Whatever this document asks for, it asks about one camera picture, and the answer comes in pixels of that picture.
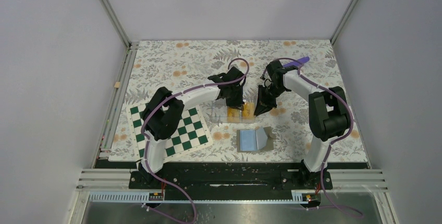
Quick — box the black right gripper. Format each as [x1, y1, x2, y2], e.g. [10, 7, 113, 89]
[253, 83, 287, 117]

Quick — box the gold VIP card stack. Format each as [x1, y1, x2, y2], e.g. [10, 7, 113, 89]
[241, 102, 255, 120]

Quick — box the clear acrylic card box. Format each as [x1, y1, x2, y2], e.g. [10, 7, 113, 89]
[208, 99, 256, 124]

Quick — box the grey card holder wallet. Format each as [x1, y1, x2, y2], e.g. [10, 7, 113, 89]
[237, 127, 276, 153]

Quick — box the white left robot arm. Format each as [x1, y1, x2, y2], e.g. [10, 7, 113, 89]
[140, 67, 248, 188]

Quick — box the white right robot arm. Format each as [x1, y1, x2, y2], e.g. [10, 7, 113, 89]
[254, 59, 353, 189]

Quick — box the green white chessboard mat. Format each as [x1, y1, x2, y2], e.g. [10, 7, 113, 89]
[126, 100, 213, 162]

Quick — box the purple cylindrical tool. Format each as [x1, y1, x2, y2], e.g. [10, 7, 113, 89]
[283, 56, 310, 67]

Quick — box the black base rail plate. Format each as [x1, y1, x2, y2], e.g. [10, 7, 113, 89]
[122, 162, 336, 202]

